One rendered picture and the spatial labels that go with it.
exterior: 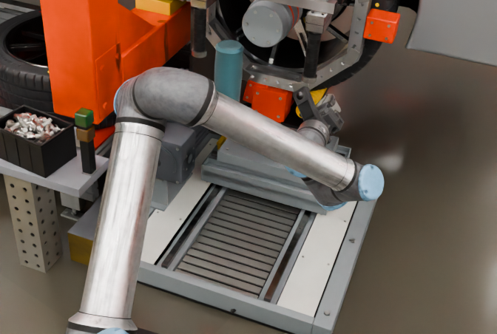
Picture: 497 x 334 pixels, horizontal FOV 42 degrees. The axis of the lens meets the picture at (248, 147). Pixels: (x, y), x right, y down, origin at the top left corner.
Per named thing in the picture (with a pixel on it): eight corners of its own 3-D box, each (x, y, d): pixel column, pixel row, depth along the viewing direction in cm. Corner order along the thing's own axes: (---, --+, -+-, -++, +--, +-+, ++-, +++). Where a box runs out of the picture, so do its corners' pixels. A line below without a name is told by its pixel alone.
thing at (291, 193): (347, 165, 265) (351, 145, 259) (325, 217, 237) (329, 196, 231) (234, 135, 278) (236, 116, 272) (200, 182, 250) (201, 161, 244)
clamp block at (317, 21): (330, 22, 180) (333, 4, 177) (322, 35, 173) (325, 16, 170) (313, 18, 181) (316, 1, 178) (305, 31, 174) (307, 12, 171)
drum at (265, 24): (303, 27, 205) (308, -16, 197) (282, 55, 189) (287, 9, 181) (262, 18, 209) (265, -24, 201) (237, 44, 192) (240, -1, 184)
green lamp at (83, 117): (95, 121, 182) (94, 109, 180) (86, 128, 179) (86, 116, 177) (82, 118, 183) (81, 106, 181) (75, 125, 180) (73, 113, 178)
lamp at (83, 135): (96, 136, 185) (95, 125, 183) (88, 143, 182) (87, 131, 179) (83, 133, 186) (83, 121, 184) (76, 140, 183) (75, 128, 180)
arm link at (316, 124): (288, 134, 182) (315, 120, 176) (293, 125, 186) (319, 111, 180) (307, 158, 184) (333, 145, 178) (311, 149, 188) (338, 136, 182)
